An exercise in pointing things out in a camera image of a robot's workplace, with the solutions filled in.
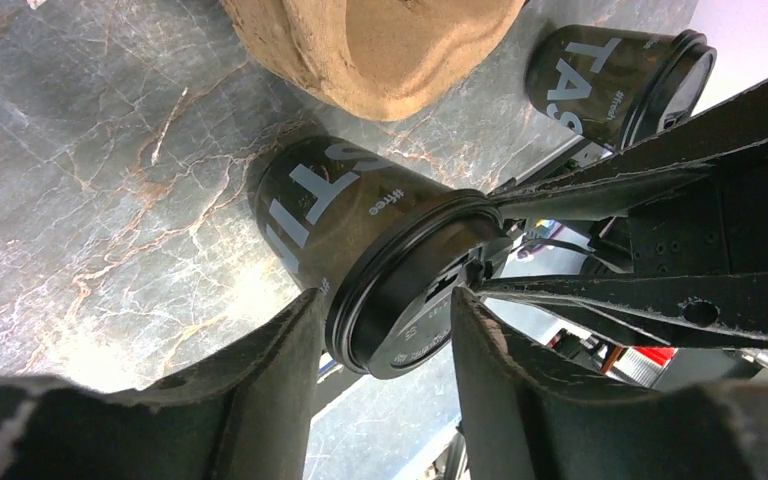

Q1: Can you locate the brown cardboard cup carrier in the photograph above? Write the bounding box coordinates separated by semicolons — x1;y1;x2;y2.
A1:
222;0;524;122

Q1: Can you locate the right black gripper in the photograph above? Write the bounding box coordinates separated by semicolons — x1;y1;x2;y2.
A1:
475;79;768;349

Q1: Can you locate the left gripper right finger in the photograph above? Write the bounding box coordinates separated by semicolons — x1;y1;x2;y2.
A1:
451;288;768;479

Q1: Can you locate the black coffee cup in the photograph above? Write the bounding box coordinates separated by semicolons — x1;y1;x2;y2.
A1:
248;135;451;295
525;25;675;151

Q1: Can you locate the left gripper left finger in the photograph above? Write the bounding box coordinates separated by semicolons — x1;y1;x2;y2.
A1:
0;289;324;479

